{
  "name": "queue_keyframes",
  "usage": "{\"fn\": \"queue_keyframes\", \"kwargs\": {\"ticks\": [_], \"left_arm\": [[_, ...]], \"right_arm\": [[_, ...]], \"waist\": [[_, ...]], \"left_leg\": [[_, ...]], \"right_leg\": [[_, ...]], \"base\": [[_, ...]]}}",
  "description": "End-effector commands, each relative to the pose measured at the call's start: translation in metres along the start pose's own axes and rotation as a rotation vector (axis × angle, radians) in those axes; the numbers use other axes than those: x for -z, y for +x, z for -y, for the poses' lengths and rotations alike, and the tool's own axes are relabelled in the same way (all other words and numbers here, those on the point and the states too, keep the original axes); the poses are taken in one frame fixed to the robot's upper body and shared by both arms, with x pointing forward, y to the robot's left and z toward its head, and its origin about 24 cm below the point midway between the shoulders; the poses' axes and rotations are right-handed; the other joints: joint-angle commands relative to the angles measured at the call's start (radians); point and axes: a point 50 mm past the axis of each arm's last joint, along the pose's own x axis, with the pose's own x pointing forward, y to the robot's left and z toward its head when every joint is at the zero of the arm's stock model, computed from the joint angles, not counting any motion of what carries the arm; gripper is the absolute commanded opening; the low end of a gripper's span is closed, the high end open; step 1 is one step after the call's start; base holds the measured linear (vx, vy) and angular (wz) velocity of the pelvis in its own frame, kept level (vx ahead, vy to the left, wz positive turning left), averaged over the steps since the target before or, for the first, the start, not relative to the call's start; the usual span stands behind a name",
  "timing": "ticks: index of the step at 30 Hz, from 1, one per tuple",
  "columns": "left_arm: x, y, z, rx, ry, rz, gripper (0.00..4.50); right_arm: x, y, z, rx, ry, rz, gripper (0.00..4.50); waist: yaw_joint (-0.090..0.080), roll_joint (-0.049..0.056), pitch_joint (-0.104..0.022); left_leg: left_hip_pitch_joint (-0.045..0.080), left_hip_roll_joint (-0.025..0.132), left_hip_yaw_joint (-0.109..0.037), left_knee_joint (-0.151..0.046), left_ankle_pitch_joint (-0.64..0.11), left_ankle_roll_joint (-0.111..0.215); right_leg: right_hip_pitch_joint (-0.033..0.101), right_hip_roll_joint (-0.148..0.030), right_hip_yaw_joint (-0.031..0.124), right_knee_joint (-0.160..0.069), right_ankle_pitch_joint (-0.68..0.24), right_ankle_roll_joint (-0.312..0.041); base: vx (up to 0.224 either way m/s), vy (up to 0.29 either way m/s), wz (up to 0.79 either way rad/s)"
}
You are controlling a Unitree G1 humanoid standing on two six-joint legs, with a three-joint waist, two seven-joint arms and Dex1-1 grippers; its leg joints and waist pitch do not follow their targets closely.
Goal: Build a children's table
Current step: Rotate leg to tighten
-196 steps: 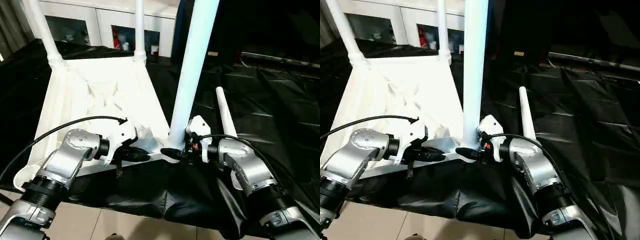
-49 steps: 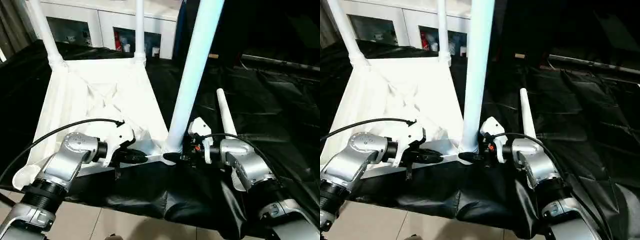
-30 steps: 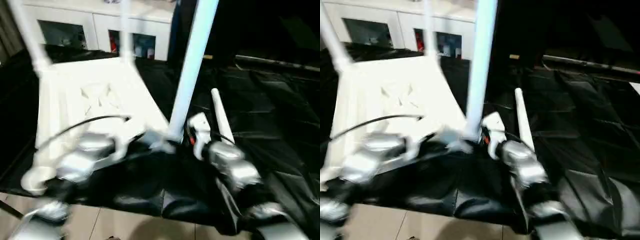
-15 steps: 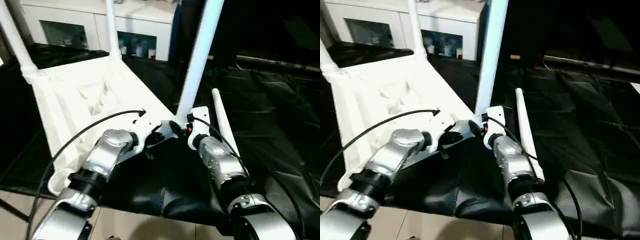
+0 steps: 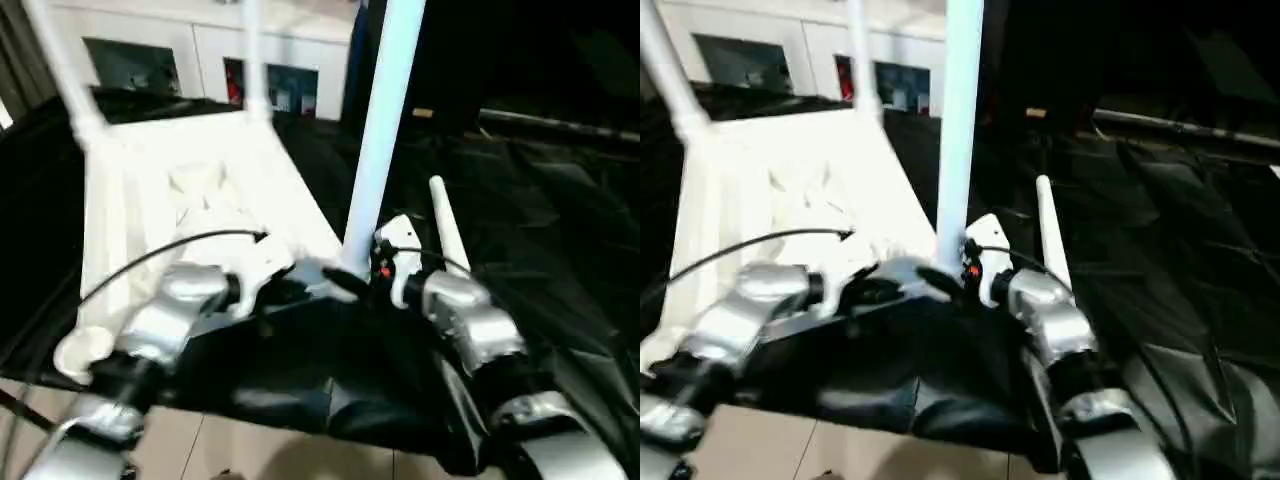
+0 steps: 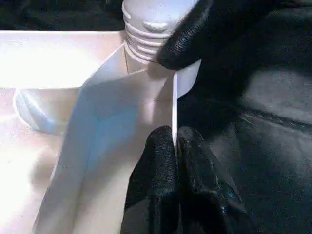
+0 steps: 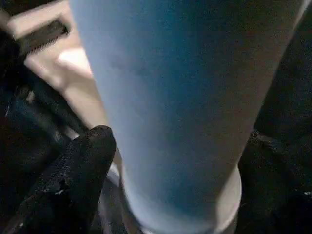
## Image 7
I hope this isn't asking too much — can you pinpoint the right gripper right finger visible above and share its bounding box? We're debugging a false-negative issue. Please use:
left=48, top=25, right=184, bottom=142
left=237, top=129, right=312, bottom=234

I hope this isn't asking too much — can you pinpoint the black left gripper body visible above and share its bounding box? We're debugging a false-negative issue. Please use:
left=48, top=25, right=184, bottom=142
left=0, top=19, right=93, bottom=152

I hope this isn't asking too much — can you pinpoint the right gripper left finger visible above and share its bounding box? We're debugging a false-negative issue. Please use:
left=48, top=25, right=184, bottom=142
left=2, top=125, right=117, bottom=234

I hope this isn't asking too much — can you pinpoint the white plastic table top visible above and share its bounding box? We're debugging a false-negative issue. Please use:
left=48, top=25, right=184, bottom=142
left=7, top=0, right=125, bottom=195

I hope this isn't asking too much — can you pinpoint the white plastic table leg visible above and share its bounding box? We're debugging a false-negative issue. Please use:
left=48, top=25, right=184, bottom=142
left=68, top=0, right=307, bottom=234

